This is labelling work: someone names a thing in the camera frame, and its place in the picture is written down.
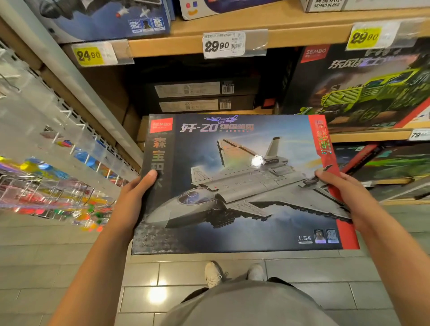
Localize person's right hand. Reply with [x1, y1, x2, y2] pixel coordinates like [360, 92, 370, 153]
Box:
[314, 168, 389, 235]

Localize person's left hand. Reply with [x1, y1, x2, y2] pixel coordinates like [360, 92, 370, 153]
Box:
[106, 169, 159, 237]

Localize pile of small toy packets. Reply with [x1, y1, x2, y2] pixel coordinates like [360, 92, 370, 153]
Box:
[0, 154, 115, 232]

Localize grey fighter jet box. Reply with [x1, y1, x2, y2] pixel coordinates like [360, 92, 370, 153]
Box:
[132, 113, 360, 255]

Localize row of blue jet boxes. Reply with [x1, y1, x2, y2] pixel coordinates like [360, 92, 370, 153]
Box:
[23, 0, 176, 44]

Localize row of blue warship boxes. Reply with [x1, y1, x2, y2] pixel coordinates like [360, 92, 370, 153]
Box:
[176, 0, 283, 21]

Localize person's left forearm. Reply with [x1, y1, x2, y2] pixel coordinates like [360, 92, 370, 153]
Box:
[48, 225, 138, 326]

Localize person's black trousers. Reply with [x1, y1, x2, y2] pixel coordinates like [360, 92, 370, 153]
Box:
[180, 277, 297, 303]

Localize person's grey clothing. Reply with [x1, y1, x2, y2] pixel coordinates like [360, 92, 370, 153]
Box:
[161, 281, 340, 326]

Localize wooden shelf unit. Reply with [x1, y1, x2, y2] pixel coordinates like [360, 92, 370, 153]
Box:
[0, 0, 430, 206]

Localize grey display carton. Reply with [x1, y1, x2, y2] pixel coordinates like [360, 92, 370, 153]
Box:
[299, 0, 430, 13]

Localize white wire display rack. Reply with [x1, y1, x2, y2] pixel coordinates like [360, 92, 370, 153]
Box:
[0, 40, 138, 232]

